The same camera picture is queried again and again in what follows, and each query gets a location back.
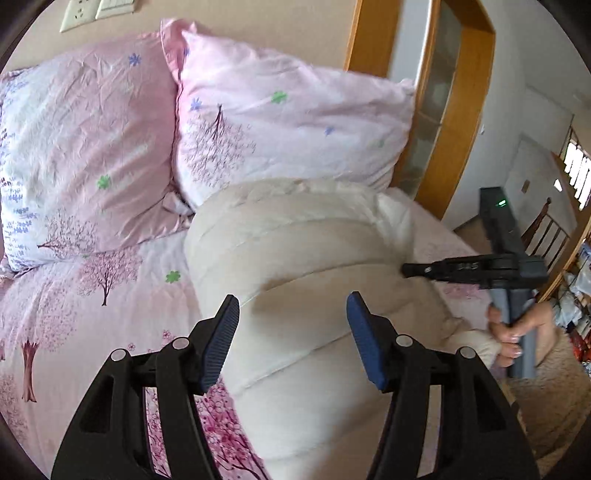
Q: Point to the person's right forearm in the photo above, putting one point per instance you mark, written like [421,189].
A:
[549,392]

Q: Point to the person's right hand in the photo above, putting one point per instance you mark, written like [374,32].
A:
[501,334]

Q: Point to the window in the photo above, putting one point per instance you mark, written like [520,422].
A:
[579,168]

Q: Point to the cream puffer jacket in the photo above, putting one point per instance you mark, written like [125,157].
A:
[314,258]

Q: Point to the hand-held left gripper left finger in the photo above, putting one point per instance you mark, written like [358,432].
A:
[219,350]

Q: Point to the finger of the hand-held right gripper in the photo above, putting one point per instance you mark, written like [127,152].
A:
[420,270]

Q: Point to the white wall socket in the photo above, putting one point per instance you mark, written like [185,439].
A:
[78,14]

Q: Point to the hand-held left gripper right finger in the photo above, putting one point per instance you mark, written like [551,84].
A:
[367,346]

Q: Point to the pile of colourful clutter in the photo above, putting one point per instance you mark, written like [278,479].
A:
[575,300]

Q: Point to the wooden chair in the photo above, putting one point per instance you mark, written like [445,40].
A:
[545,235]

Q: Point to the pink floral pillow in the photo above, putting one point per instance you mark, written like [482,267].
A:
[87,147]
[286,124]

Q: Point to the wooden glass door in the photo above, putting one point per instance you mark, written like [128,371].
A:
[461,115]

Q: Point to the pink floral bed sheet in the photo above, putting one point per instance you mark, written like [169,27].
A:
[92,300]

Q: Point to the white wall switch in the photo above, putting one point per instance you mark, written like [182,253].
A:
[115,7]

